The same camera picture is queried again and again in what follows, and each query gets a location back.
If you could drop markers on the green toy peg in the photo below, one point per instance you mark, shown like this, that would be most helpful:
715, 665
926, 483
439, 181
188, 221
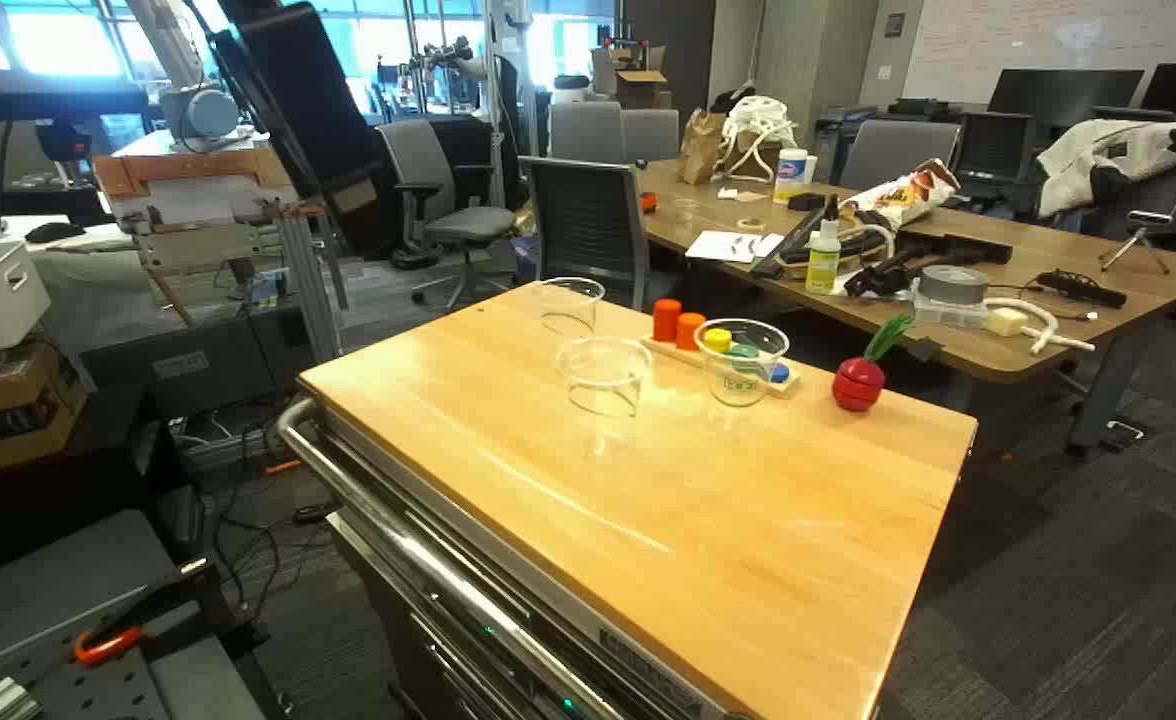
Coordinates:
751, 353

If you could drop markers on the red toy apple green leaf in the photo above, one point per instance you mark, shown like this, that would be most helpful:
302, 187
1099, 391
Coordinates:
856, 386

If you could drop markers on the white cloth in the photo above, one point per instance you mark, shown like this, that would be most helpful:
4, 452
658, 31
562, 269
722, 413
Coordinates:
1108, 155

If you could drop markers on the steel tool cart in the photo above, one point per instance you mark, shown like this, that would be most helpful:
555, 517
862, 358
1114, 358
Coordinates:
483, 625

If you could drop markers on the long wooden office table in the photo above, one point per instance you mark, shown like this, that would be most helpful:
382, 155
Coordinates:
1054, 260

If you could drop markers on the black remote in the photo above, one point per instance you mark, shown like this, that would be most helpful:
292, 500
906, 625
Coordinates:
1080, 288

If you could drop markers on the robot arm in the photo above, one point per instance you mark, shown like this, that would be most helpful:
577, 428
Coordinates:
302, 80

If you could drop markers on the chips bag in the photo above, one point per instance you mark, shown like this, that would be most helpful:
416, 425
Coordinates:
901, 195

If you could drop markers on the wooden board stand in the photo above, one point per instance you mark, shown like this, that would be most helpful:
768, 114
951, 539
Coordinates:
188, 169

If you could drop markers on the white paper sheet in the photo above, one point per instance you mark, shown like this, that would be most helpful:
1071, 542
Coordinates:
732, 246

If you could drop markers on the brown paper bag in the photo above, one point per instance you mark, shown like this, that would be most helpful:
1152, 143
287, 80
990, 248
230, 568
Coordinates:
702, 145

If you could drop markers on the grey cylinder device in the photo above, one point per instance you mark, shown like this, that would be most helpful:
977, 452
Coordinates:
199, 114

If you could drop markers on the yellow toy peg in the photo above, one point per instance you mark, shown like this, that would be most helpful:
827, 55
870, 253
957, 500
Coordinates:
717, 339

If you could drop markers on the long black bar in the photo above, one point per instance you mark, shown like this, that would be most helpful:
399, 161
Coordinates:
789, 237

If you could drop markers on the wooden peg toy base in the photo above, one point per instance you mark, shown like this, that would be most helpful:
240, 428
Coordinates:
669, 348

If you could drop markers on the grey office chair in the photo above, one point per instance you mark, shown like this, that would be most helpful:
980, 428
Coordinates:
585, 129
585, 221
428, 173
897, 151
650, 134

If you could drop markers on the orange toy peg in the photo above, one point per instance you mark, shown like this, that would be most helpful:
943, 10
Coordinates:
690, 330

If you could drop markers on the blue toy peg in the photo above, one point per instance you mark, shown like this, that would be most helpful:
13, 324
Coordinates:
778, 374

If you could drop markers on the black computer mouse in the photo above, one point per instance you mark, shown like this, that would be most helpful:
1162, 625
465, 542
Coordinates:
52, 230

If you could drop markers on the small cardboard box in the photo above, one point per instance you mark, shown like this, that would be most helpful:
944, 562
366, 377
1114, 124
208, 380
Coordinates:
640, 91

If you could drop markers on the white plastic container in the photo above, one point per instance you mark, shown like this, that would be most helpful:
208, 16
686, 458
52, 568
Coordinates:
793, 173

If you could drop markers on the yellow green spray bottle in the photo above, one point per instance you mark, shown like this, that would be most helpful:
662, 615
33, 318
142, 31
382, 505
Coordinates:
821, 260

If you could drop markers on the grey perforated mounting board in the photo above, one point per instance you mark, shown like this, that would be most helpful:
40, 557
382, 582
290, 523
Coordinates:
70, 586

